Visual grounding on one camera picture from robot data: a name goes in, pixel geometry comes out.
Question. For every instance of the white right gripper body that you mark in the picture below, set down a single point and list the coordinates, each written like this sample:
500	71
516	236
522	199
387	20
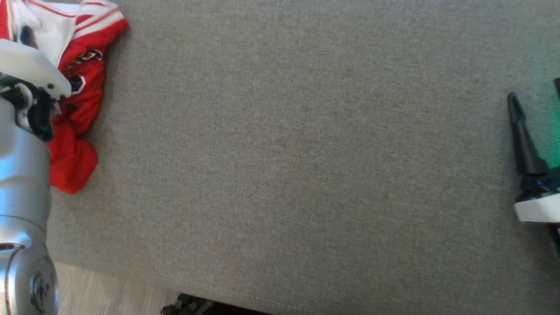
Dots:
538	205

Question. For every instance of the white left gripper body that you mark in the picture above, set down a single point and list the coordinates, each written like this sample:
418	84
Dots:
33	65

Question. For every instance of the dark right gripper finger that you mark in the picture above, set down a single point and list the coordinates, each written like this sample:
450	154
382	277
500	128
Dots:
557	87
525	140

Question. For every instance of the red basketball jersey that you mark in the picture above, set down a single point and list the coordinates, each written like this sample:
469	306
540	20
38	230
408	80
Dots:
83	87

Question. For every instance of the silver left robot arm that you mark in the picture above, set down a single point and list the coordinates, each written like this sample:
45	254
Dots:
22	197

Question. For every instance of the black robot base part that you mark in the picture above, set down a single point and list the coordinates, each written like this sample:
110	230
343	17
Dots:
210	305

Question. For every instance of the grey fabric sofa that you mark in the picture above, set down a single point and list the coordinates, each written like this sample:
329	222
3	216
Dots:
297	153

